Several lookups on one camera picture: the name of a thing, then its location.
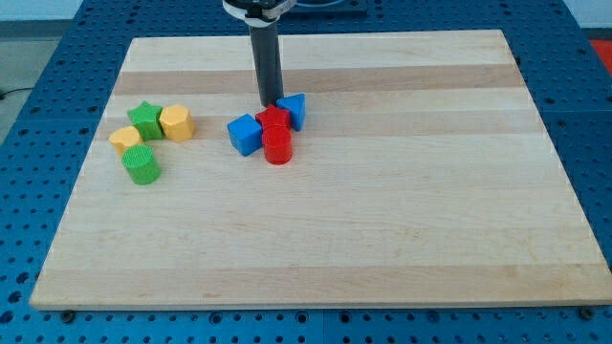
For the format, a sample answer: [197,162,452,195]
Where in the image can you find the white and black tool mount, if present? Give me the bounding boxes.
[222,0,296,28]

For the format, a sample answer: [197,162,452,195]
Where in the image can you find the blue triangle block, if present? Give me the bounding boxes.
[276,94,306,132]

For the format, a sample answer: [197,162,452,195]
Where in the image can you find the red star block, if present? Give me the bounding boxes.
[255,104,292,131]

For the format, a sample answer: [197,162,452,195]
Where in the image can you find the blue cube block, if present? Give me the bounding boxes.
[227,114,263,157]

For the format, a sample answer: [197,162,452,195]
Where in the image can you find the red cylinder block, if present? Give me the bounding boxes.
[262,126,293,164]

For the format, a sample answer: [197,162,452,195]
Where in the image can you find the yellow hexagon block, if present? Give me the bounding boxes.
[160,104,195,142]

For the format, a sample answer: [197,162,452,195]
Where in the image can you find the green star block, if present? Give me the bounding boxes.
[127,101,164,141]

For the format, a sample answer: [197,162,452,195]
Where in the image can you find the yellow cylinder block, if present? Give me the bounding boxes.
[108,125,143,158]

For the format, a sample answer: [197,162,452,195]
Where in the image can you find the large wooden board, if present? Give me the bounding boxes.
[30,30,611,311]

